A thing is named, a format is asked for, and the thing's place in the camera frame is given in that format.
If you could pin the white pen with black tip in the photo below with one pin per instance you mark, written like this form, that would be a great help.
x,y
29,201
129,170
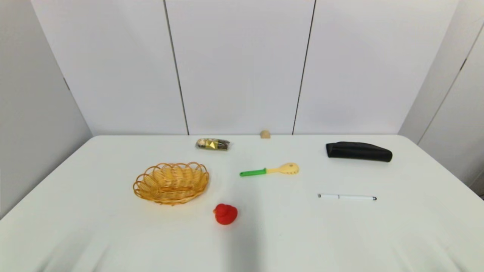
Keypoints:
x,y
348,197

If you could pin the red rubber duck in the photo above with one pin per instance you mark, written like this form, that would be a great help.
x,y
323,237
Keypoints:
x,y
225,215

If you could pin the small beige wooden ball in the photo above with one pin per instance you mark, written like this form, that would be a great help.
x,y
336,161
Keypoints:
x,y
265,134

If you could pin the black pencil case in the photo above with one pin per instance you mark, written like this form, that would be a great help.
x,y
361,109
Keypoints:
x,y
359,152

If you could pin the gold foil chocolate packet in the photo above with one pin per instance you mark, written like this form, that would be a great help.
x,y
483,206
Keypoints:
x,y
212,144

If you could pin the yellow woven wicker basket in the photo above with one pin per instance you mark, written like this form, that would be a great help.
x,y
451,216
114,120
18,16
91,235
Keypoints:
x,y
170,185

